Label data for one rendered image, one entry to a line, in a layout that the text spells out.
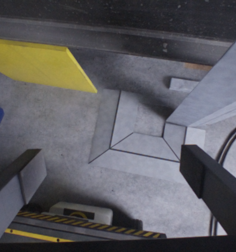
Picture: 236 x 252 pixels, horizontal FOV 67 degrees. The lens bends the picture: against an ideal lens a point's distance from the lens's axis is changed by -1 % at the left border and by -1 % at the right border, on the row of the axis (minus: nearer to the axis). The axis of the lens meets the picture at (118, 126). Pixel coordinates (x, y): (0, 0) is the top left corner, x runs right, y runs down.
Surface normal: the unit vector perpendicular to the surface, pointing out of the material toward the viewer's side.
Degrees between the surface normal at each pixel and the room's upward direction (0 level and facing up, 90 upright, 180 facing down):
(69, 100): 0
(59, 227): 0
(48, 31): 0
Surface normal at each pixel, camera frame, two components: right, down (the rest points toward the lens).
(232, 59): -0.30, 0.95
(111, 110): -0.29, -0.16
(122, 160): -0.15, 0.04
